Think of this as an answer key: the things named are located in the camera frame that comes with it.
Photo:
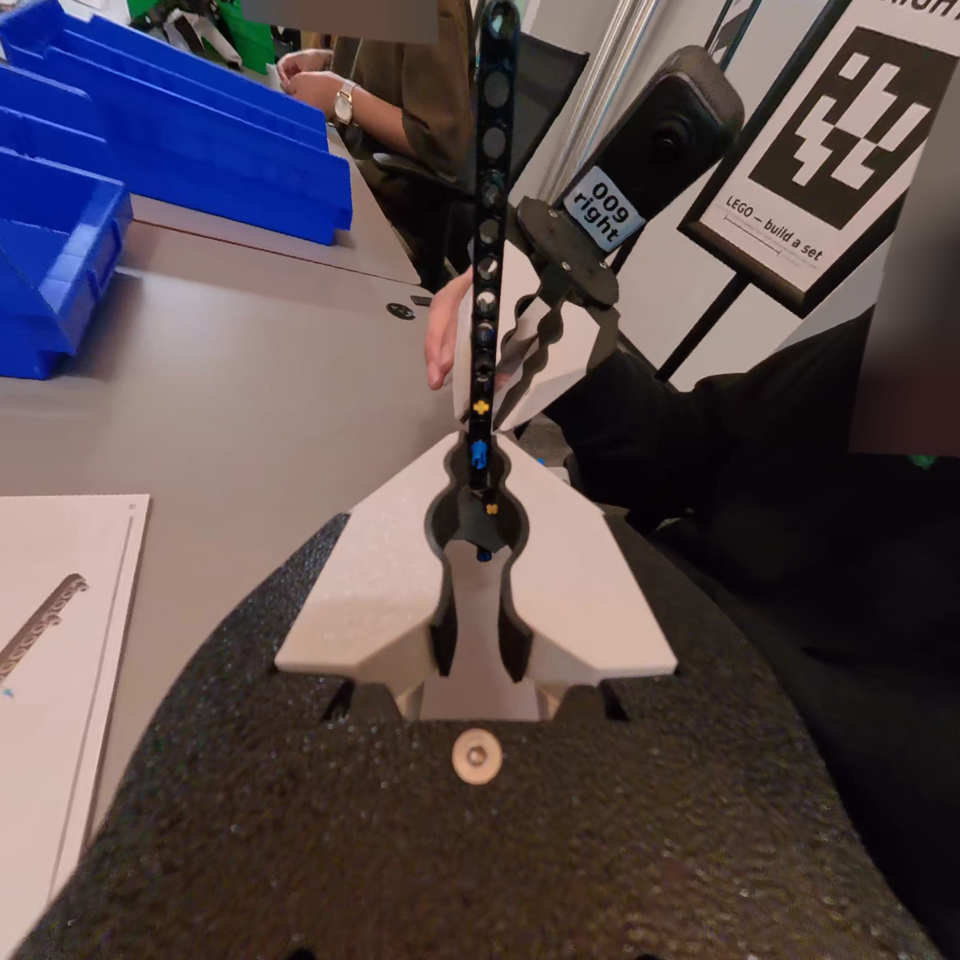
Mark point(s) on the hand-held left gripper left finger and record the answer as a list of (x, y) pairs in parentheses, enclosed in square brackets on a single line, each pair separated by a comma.
[(360, 592)]

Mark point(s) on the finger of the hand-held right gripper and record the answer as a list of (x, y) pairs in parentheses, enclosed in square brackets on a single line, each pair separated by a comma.
[(519, 274), (562, 360)]

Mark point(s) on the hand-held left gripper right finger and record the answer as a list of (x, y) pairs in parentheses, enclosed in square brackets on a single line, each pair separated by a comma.
[(592, 600)]

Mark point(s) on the long black toy beam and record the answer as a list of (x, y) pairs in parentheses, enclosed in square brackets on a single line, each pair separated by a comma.
[(493, 161)]

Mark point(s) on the white instruction booklet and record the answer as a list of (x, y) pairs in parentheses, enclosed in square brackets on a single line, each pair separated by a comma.
[(60, 675)]

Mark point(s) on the person's right forearm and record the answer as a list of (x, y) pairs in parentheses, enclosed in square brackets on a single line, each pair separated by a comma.
[(637, 435)]

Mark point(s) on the black desk grommet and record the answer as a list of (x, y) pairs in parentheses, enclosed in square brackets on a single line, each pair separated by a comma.
[(400, 311)]

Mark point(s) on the adjoining grey desk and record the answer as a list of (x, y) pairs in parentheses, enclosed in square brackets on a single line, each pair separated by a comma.
[(300, 255)]

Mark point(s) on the person's right hand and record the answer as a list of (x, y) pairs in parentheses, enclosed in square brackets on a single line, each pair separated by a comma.
[(442, 337)]

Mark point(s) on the marker sign on easel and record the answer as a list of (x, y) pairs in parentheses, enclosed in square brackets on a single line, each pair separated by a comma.
[(855, 251)]

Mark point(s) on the person's body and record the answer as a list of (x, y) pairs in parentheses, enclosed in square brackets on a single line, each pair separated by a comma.
[(825, 600)]

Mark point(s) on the blue plastic bin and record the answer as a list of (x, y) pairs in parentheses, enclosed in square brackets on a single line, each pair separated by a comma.
[(45, 285), (225, 150)]

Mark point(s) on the green plastic bin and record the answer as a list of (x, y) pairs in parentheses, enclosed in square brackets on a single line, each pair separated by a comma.
[(247, 37)]

